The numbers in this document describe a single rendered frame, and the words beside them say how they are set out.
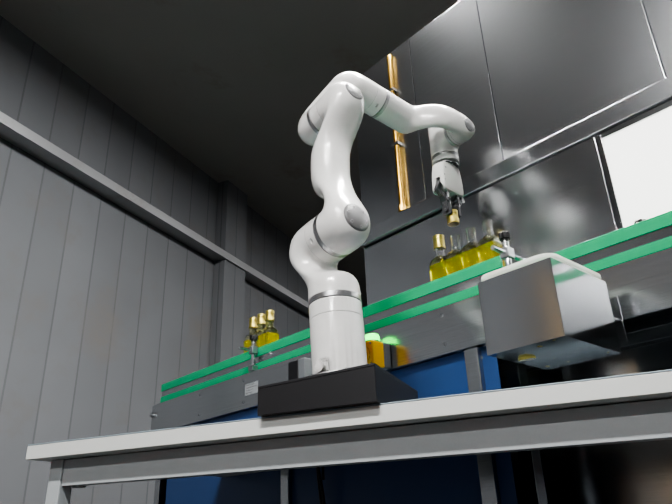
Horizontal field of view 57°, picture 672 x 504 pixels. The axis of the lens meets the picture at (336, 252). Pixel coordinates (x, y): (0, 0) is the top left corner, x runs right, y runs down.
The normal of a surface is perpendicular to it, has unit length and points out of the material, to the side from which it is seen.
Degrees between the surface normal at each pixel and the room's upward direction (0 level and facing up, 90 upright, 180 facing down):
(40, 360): 90
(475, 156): 90
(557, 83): 90
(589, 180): 90
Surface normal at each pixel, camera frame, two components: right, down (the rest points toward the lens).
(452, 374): -0.75, -0.25
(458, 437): -0.43, -0.36
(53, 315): 0.91, -0.20
